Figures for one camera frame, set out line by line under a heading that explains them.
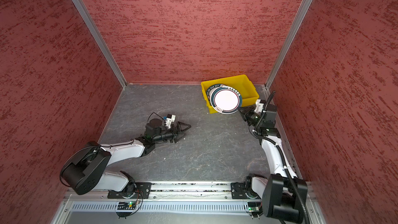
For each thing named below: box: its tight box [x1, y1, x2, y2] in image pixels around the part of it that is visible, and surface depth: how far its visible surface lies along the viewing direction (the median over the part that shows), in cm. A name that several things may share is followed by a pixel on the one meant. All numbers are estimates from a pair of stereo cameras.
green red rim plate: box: [210, 85, 243, 115], surface depth 87 cm
